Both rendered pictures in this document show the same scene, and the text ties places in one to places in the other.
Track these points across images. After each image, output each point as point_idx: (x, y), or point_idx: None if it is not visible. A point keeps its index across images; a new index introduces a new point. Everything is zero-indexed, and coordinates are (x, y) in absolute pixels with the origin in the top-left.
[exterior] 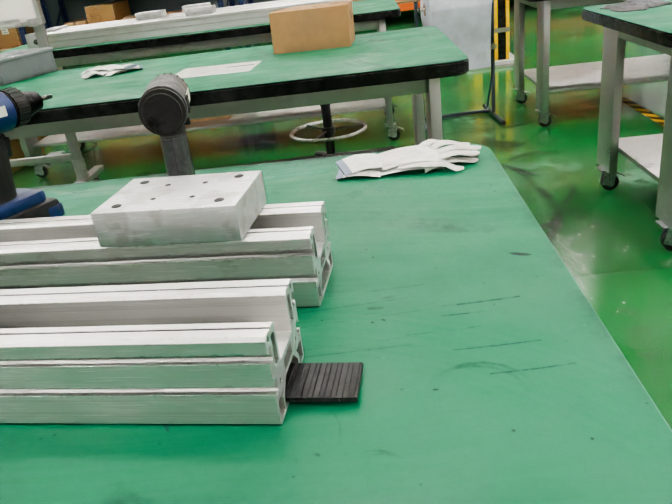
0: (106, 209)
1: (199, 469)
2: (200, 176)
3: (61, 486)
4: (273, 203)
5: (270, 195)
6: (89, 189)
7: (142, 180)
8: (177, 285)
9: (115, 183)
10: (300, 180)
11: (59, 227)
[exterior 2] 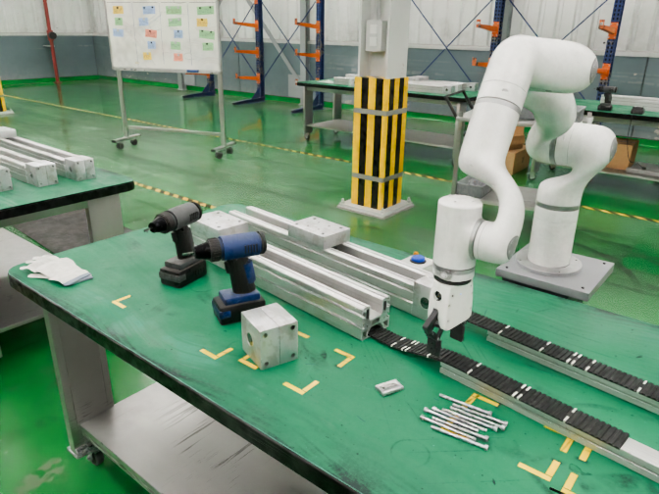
0: (242, 222)
1: None
2: (204, 222)
3: None
4: (135, 279)
5: (126, 284)
6: (161, 347)
7: (218, 227)
8: (249, 218)
9: (142, 344)
10: (97, 287)
11: None
